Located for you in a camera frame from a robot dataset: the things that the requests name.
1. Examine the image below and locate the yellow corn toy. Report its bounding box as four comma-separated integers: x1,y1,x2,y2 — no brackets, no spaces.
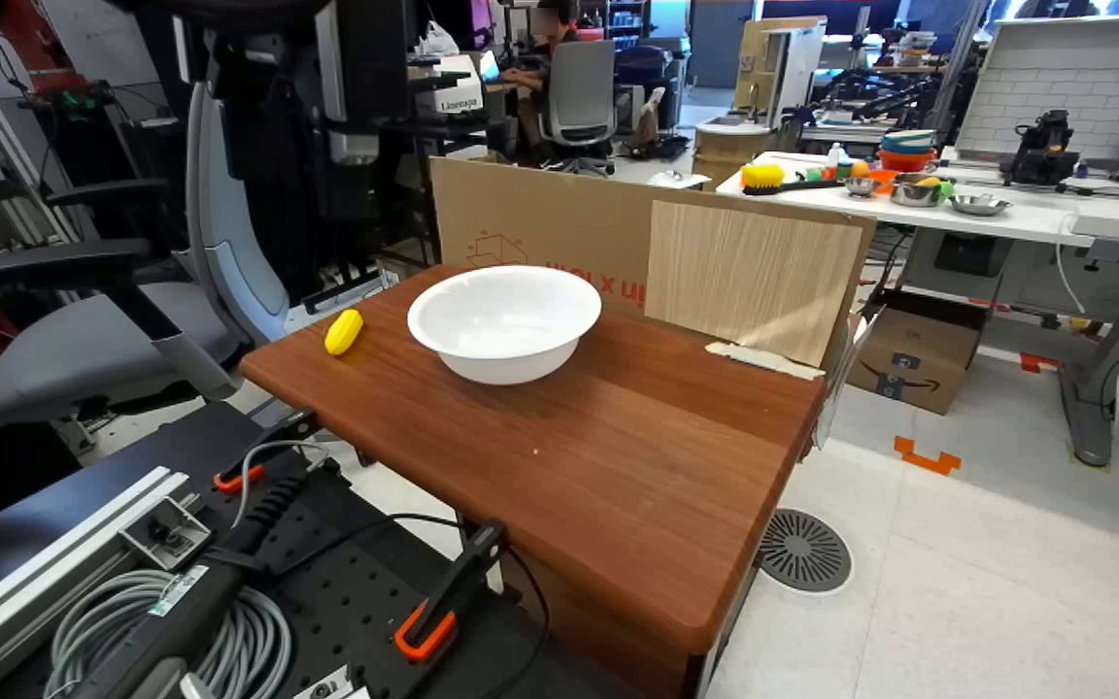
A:
324,310,364,359

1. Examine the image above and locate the white bowl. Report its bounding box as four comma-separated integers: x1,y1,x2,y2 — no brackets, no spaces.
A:
408,263,601,386

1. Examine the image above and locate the yellow toy on table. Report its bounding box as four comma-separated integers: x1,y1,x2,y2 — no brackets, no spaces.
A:
741,162,787,196

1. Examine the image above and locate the cardboard box panel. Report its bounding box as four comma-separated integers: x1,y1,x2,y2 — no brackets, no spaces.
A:
432,158,666,310

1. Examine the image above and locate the grey swivel chair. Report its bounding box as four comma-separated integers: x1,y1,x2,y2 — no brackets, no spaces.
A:
544,43,616,162

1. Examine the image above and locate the round floor drain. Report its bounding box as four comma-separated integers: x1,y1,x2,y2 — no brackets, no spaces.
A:
757,511,856,593

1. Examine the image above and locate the brown cardboard box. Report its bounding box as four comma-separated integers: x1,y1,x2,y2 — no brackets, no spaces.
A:
847,292,988,415

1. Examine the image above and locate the white background table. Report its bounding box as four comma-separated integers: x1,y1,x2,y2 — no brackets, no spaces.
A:
750,152,1119,470

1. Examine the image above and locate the orange floor tape marker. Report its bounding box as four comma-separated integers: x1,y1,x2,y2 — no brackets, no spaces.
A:
895,435,965,478

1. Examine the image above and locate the grey office chair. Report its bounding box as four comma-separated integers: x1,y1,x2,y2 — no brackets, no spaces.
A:
0,76,296,435

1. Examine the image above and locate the grey coiled cable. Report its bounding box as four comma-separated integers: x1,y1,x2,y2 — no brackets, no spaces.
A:
44,566,296,699

